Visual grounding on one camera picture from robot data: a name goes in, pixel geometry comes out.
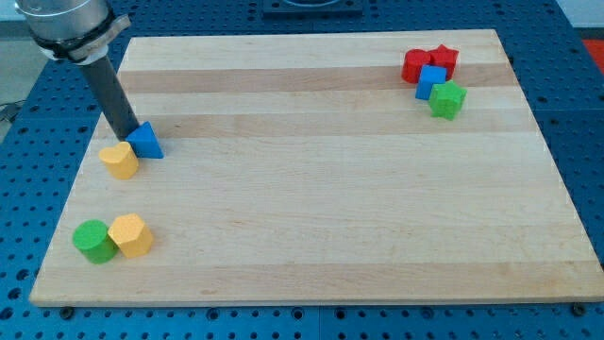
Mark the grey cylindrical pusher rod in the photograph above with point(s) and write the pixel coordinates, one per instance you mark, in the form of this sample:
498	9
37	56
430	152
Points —
110	95

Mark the yellow heart block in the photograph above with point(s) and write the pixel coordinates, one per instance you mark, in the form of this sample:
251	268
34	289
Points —
120	160

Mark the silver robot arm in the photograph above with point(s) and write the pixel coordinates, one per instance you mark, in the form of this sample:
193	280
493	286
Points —
80	31

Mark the blue triangle block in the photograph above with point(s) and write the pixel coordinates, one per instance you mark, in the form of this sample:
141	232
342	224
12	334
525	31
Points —
145	143

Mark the green cylinder block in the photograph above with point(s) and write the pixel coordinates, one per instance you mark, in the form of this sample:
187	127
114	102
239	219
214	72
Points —
92	240

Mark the yellow hexagon block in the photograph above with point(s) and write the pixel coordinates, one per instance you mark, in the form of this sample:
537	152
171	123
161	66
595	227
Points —
131	234

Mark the wooden board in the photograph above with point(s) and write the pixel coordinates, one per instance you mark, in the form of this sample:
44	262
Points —
302	170

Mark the red cylinder block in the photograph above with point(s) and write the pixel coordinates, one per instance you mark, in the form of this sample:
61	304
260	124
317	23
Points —
413	62

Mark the blue cube block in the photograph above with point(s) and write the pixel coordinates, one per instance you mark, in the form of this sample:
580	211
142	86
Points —
429	76

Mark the red star block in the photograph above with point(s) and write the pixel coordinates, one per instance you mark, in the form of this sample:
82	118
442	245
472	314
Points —
443	56

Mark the green star block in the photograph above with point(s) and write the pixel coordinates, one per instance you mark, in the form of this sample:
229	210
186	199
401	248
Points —
446	100

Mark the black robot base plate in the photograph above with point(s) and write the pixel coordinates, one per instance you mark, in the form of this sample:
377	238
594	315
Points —
279	8

